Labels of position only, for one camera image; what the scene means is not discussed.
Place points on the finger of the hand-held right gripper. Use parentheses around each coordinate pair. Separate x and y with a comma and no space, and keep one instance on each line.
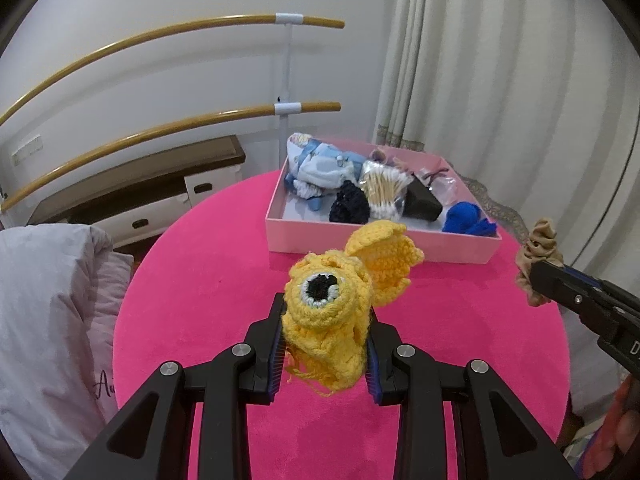
(550,282)
(585,280)

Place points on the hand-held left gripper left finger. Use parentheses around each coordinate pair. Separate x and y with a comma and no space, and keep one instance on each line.
(276,365)

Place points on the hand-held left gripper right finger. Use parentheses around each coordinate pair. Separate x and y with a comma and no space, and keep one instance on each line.
(372,380)

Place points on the beige scrunchie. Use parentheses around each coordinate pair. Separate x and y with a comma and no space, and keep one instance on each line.
(540,240)

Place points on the yellow crochet toy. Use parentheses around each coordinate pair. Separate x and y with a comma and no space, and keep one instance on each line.
(325,320)

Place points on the pink shallow box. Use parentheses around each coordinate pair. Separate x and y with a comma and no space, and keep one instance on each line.
(350,242)

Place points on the blue printed baby hat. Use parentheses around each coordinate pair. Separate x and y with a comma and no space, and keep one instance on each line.
(325,165)

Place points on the light blue soft cloth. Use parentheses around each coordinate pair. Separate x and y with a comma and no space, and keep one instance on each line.
(351,162)

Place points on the person's right hand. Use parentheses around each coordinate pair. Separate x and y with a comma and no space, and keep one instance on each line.
(631,420)

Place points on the royal blue cloth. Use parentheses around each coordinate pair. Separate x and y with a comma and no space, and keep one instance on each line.
(462,217)

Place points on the round pink table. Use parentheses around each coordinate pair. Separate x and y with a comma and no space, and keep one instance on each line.
(200,285)

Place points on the clear plastic bag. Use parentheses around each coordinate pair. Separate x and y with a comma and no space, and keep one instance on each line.
(440,185)

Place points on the black pouch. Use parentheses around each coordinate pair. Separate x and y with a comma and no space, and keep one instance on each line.
(422,202)

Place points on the dark navy scrunchie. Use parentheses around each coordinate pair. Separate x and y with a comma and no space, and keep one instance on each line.
(350,205)

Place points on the white ruffled cloth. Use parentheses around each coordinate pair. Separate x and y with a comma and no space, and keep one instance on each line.
(310,190)

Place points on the bag of cotton swabs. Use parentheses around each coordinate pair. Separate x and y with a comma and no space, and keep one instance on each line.
(382,187)

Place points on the white lace-trimmed curtain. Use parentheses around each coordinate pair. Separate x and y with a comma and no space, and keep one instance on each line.
(500,85)

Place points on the dark-topped white cabinet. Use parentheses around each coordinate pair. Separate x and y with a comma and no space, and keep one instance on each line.
(150,165)

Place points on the short wooden barre rail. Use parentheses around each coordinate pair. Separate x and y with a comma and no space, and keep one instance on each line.
(320,107)

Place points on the white barre post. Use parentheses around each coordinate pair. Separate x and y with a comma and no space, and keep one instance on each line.
(286,60)

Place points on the white wall sockets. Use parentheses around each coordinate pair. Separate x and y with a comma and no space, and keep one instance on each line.
(26,149)

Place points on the long wooden barre rail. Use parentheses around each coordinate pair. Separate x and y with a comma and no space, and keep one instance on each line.
(325,22)

